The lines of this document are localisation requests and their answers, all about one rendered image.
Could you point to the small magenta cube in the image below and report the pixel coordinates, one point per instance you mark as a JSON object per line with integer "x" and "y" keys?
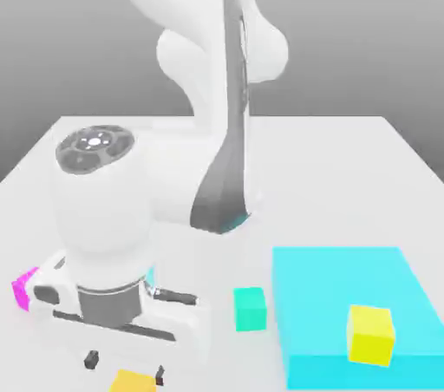
{"x": 23, "y": 289}

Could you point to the small orange cube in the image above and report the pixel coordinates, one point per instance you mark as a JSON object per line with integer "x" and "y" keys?
{"x": 133, "y": 382}

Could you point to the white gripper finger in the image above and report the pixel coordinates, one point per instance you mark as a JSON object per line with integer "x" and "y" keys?
{"x": 91, "y": 360}
{"x": 160, "y": 375}

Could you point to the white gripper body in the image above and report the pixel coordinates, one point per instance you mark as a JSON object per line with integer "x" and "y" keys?
{"x": 187, "y": 333}

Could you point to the large cyan box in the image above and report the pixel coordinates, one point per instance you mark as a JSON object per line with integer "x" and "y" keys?
{"x": 312, "y": 295}

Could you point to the small yellow cube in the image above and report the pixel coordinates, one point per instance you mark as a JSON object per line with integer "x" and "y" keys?
{"x": 371, "y": 336}

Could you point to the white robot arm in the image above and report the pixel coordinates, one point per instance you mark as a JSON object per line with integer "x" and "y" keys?
{"x": 104, "y": 211}

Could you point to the small green cube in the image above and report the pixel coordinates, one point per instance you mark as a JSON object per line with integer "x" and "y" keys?
{"x": 249, "y": 310}

